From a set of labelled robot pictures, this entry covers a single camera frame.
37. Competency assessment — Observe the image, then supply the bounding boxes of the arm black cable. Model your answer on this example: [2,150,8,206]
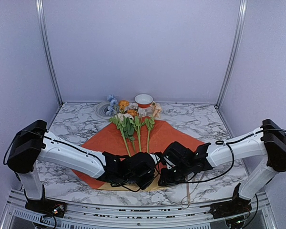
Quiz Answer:
[3,130,163,193]
[181,128,286,185]

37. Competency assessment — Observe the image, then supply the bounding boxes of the blue fake flower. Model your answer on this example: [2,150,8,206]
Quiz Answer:
[105,94,131,156]

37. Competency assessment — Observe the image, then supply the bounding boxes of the grey glass plate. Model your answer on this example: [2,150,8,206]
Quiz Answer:
[95,102,118,119]

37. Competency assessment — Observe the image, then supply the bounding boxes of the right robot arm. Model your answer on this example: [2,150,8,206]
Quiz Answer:
[158,119,286,214]

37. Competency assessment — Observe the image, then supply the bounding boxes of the right aluminium frame post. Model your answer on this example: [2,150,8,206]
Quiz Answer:
[215,0,248,109]

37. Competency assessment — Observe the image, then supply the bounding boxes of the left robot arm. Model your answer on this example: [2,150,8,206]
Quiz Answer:
[3,120,160,212]

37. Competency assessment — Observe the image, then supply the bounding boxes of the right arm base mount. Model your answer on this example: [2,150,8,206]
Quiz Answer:
[210,183,252,219]

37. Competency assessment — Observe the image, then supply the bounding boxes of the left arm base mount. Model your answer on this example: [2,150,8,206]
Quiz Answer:
[24,185,67,218]

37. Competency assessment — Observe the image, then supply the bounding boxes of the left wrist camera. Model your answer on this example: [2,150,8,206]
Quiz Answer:
[150,153,161,165]

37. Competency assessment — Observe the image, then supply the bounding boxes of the orange wrapping paper sheet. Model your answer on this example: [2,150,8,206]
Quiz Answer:
[72,120,205,193]

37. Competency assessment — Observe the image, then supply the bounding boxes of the pink fake flower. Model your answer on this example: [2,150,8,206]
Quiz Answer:
[109,113,136,156]
[144,102,162,153]

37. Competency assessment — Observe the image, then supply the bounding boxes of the red and white bowl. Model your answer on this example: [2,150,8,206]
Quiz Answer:
[134,94,153,108]

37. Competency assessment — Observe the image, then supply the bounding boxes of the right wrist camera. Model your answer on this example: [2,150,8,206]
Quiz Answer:
[162,155,175,169]

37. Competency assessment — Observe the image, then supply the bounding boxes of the orange fake flower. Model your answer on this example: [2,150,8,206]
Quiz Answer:
[119,100,139,117]

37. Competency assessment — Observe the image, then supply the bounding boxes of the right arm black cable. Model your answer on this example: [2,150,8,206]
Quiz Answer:
[181,128,286,185]

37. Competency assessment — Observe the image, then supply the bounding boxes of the aluminium frame post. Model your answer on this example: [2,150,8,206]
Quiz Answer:
[36,0,63,106]
[215,0,248,109]

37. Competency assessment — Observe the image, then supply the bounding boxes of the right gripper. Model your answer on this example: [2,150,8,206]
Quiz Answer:
[158,161,192,186]

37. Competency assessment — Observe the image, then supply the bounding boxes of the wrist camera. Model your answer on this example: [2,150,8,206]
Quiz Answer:
[150,153,161,165]
[162,155,175,169]

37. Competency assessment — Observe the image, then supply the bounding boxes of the beige raffia string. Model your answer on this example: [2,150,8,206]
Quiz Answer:
[180,171,207,208]

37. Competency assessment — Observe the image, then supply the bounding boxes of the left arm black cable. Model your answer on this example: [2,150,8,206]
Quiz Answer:
[3,130,163,193]

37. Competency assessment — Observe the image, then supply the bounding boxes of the left aluminium frame post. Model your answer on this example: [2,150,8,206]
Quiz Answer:
[36,0,63,106]

